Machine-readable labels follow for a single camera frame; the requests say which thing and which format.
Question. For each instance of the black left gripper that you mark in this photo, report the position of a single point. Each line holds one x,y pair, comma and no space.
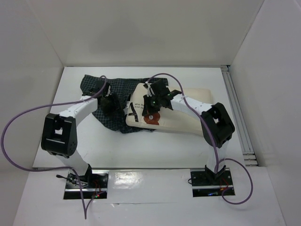
116,105

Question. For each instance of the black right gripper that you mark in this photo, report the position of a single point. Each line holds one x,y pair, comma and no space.
148,108

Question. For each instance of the dark checked pillowcase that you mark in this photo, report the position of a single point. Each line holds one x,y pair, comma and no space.
124,89

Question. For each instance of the cream pillow with bear print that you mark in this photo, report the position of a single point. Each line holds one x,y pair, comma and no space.
165,119

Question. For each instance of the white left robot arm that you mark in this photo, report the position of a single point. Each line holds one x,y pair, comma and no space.
59,137

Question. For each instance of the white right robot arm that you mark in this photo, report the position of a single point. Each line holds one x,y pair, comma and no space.
217,126

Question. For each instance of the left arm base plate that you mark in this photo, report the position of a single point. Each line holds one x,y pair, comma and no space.
95,188

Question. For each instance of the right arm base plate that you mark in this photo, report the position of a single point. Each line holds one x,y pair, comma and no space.
203,186

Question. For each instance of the aluminium frame rail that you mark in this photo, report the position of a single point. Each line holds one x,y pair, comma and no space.
243,135

